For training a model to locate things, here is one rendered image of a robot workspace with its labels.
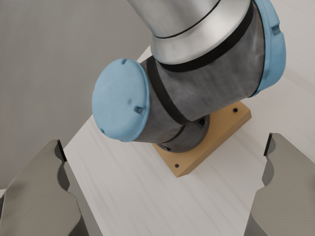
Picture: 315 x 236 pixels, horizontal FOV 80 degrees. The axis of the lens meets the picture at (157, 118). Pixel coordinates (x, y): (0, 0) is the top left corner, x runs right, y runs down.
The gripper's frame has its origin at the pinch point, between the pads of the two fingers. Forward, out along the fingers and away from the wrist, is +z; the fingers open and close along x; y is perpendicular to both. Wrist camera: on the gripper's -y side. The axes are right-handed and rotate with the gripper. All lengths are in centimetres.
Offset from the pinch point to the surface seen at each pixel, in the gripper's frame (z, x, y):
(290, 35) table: 37.9, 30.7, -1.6
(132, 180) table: 31, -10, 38
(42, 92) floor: 216, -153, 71
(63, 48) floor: 236, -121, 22
